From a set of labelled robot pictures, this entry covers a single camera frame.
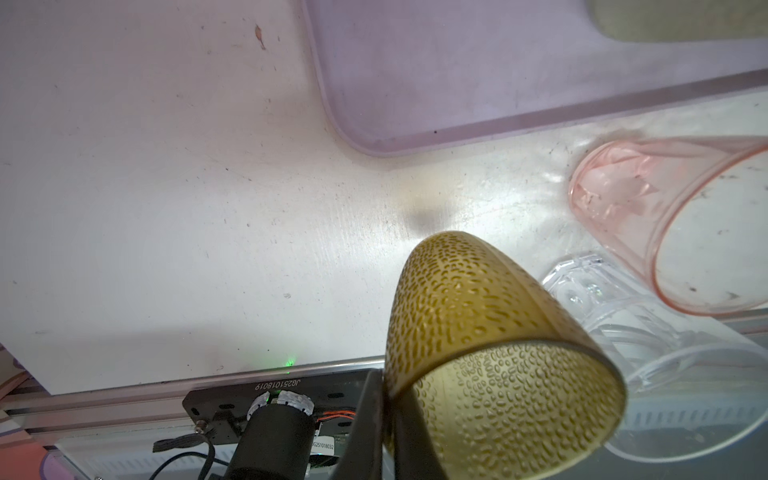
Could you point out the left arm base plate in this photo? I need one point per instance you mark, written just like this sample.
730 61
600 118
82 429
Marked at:
226 410

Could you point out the pink cup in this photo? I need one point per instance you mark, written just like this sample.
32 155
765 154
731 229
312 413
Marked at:
687 215

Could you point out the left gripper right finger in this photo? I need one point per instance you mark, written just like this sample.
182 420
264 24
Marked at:
414 454

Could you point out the pale green large cup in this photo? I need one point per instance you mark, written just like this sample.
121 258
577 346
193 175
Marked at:
665 21

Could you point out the amber cup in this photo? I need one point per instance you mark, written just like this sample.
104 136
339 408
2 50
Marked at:
509 384

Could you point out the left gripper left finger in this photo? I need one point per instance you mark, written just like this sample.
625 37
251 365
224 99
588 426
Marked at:
362 459

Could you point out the clear cup front middle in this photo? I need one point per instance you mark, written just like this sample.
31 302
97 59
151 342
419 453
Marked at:
695 386

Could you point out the lilac plastic tray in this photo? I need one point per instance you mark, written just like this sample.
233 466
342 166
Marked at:
397 77

